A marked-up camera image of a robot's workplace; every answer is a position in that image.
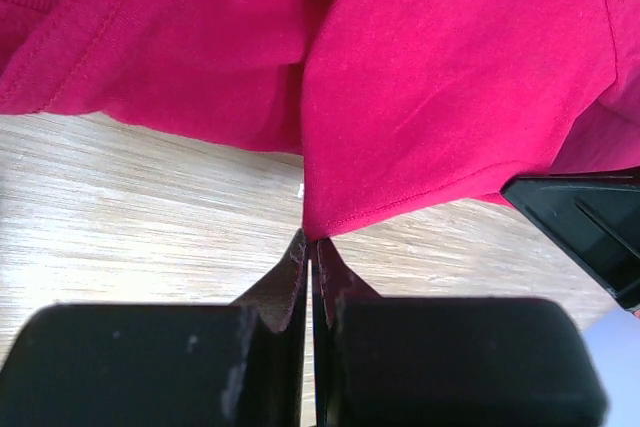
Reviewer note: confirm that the magenta t shirt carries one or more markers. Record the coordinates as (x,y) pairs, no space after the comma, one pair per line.
(394,105)

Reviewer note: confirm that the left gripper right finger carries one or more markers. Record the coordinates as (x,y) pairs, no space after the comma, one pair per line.
(444,361)

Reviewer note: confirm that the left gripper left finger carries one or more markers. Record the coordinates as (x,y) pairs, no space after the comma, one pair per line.
(174,364)

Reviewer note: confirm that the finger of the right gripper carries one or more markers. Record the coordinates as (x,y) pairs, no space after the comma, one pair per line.
(593,218)

